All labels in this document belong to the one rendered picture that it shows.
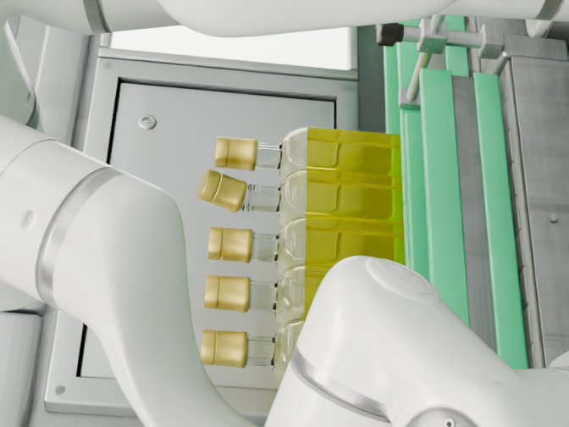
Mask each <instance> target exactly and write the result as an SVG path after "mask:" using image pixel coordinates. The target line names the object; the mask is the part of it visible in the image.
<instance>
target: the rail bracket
mask: <svg viewBox="0 0 569 427"><path fill-rule="evenodd" d="M397 42H399V43H401V42H415V43H416V44H417V51H418V52H420V55H419V58H418V61H417V65H416V68H415V70H414V73H413V76H412V80H411V83H410V85H409V88H408V89H407V88H400V90H399V92H398V103H399V108H404V109H414V110H421V98H420V80H419V72H420V69H421V68H427V67H428V64H429V61H430V59H431V57H432V54H433V53H436V54H442V53H443V51H444V50H445V46H452V47H469V48H477V49H478V56H479V57H480V58H487V59H497V58H498V57H499V55H500V52H501V49H502V47H503V46H504V40H503V32H502V26H501V25H486V24H483V27H482V29H481V31H480V33H477V32H469V31H460V30H448V25H447V21H446V20H445V15H443V14H434V15H433V17H432V19H421V22H420V25H419V27H416V26H408V25H403V24H398V22H397V23H388V24H380V25H378V30H377V44H378V45H379V46H386V47H393V46H394V45H395V44H396V43H397Z"/></svg>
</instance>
